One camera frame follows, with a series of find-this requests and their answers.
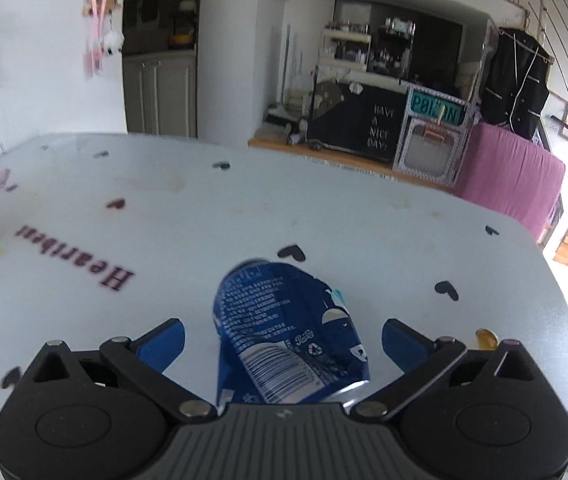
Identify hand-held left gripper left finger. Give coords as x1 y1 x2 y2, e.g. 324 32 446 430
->
1 318 219 423

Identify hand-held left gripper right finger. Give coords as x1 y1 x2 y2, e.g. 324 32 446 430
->
351 318 562 422

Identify crushed blue drink can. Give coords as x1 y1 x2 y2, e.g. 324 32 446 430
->
212 258 372 408

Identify pink cloth-covered furniture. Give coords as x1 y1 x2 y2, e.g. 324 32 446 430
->
454 122 566 241

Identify cardboard toy oven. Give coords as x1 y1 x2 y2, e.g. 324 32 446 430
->
392 85 475 186

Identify wooden platform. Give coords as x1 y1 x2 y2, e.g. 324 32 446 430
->
248 135 457 193

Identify black lettered sign board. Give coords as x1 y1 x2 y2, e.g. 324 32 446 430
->
306 80 409 163

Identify cream cabinet doors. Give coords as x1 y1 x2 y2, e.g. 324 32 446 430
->
122 52 199 138

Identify hanging black jacket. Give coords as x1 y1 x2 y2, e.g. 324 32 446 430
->
479 30 551 141

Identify coffee machine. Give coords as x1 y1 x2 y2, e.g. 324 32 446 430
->
376 17 415 78

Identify white plush toy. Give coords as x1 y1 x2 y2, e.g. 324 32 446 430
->
101 30 125 57

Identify white kitchen shelf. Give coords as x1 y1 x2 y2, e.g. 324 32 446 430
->
319 20 372 73

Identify wooden picture frame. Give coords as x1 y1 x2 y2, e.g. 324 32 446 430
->
546 92 568 136

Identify pink ribbon wall decoration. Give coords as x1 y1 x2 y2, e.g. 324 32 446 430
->
82 0 124 78

